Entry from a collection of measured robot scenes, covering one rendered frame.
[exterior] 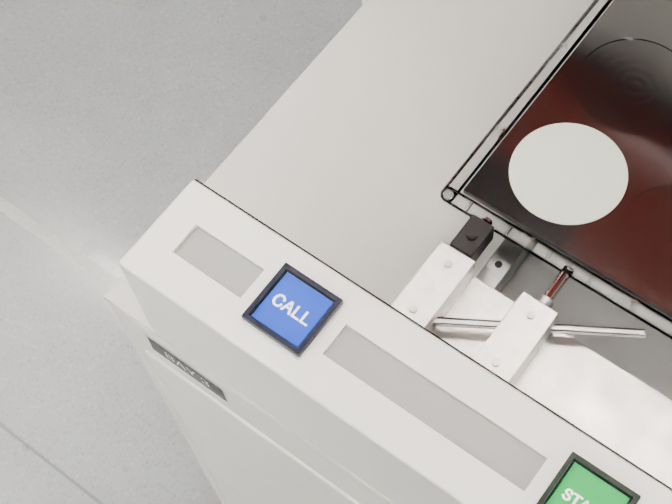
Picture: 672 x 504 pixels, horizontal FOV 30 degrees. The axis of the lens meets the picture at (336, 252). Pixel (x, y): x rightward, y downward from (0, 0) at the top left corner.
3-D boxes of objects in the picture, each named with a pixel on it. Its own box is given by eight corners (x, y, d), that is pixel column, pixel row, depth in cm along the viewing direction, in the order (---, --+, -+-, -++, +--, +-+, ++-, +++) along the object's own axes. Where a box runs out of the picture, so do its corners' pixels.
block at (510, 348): (521, 304, 104) (523, 289, 101) (556, 326, 103) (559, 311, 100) (466, 378, 101) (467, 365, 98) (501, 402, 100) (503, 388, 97)
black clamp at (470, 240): (472, 225, 107) (473, 210, 105) (493, 238, 106) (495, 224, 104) (448, 255, 106) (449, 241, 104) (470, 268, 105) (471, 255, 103)
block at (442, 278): (441, 255, 106) (441, 238, 104) (475, 275, 105) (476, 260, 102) (386, 325, 104) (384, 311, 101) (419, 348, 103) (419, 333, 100)
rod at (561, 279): (561, 268, 104) (562, 260, 103) (575, 276, 104) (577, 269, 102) (530, 309, 103) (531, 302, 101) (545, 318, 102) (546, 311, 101)
